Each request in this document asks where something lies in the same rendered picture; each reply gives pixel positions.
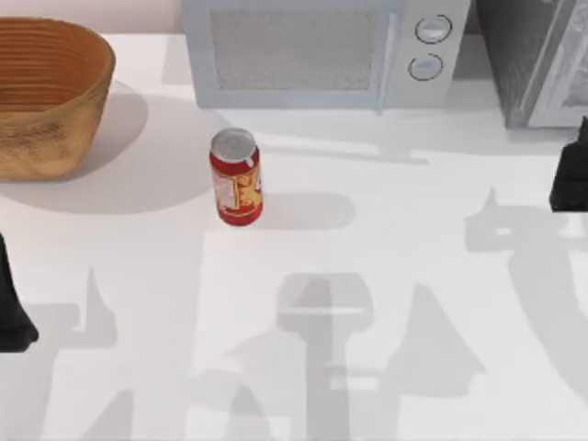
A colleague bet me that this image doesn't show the red and white can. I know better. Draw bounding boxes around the red and white can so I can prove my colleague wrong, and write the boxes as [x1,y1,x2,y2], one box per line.
[209,128,265,227]

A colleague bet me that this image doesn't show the pale microwave oven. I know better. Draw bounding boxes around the pale microwave oven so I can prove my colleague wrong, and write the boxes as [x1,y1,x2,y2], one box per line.
[179,0,472,116]

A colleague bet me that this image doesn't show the microwave knob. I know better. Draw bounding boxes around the microwave knob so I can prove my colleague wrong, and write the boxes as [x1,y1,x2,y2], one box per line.
[407,52,445,83]
[414,13,453,45]

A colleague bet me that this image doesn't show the brown woven basket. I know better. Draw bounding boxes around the brown woven basket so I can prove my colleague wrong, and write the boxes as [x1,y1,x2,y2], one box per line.
[0,17,117,183]

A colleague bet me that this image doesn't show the grey cabinet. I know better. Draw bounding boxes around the grey cabinet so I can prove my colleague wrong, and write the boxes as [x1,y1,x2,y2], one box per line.
[476,0,588,130]

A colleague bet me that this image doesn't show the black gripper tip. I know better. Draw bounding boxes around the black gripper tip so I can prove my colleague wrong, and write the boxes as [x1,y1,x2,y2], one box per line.
[548,116,588,213]
[0,233,40,354]

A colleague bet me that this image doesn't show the microwave door handle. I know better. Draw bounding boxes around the microwave door handle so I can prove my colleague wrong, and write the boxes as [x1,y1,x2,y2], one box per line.
[375,12,398,116]

